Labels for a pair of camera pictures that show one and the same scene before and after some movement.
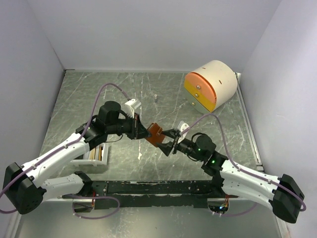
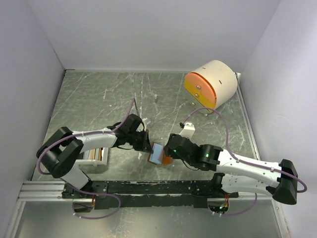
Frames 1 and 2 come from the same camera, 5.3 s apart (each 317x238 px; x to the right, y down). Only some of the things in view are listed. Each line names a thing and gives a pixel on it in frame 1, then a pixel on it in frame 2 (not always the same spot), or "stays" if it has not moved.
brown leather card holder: x=156 y=137 → x=158 y=157
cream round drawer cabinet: x=210 y=85 stays
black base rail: x=137 y=194 stays
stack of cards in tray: x=96 y=153 stays
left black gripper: x=142 y=132 → x=145 y=146
